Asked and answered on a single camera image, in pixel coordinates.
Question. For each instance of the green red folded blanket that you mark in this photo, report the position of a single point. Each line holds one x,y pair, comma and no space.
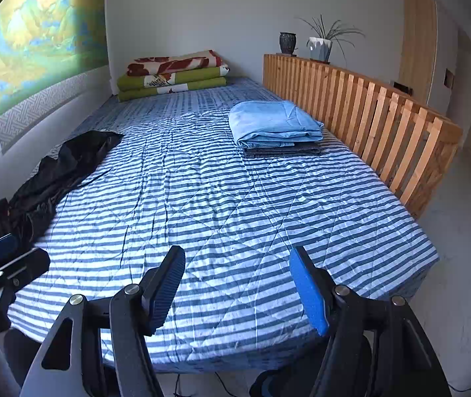
163,75

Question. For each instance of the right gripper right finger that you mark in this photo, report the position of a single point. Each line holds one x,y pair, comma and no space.
315,289

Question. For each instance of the wall hanging landscape scroll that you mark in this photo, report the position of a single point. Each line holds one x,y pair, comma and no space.
51,51

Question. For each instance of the white pot spider plant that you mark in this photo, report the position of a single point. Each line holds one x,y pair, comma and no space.
324,37

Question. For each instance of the wooden wardrobe cabinet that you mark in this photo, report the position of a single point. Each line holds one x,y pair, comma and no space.
429,53

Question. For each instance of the light blue denim garment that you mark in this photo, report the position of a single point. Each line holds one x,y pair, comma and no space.
272,124

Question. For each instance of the grey folded garment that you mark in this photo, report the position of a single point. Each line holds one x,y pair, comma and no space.
298,149

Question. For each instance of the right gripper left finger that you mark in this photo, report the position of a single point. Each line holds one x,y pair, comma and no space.
159,287

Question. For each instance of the dark ceramic vase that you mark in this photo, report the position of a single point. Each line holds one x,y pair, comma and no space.
287,43

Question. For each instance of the blue striped bed sheet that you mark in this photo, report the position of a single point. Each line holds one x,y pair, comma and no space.
178,178

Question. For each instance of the black clothes pile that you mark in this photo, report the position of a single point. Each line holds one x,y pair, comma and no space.
31,209

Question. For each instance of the wooden slatted bed rail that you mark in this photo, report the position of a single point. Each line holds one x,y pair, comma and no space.
409,146

